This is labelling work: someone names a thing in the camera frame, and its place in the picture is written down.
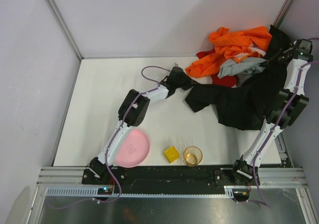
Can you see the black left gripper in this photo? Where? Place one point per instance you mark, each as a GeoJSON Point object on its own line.
{"type": "Point", "coordinates": [185, 81]}

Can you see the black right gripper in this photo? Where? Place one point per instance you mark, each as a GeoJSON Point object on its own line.
{"type": "Point", "coordinates": [278, 57]}

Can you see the grey light blue cloth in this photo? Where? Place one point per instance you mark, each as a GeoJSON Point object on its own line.
{"type": "Point", "coordinates": [242, 70]}

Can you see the black cloth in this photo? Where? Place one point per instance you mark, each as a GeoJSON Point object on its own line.
{"type": "Point", "coordinates": [244, 107]}

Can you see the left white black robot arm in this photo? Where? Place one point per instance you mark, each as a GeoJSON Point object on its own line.
{"type": "Point", "coordinates": [130, 115]}

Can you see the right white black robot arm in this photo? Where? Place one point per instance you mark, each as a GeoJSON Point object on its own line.
{"type": "Point", "coordinates": [283, 111]}

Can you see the orange cloth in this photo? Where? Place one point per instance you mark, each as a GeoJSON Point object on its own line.
{"type": "Point", "coordinates": [234, 46]}

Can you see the red cloth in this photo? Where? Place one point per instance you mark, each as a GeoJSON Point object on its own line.
{"type": "Point", "coordinates": [226, 81]}

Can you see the yellow cube block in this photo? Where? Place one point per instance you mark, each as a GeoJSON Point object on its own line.
{"type": "Point", "coordinates": [171, 154]}

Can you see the amber transparent plastic cup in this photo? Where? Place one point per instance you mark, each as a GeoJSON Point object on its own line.
{"type": "Point", "coordinates": [192, 156]}

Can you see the pink round plate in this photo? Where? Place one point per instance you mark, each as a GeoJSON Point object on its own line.
{"type": "Point", "coordinates": [134, 149]}

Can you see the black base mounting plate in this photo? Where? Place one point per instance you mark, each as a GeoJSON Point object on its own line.
{"type": "Point", "coordinates": [176, 179]}

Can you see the aluminium front frame rail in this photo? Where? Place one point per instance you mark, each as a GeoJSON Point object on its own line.
{"type": "Point", "coordinates": [268, 176]}

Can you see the grey slotted cable duct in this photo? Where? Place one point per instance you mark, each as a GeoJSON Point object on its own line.
{"type": "Point", "coordinates": [104, 192]}

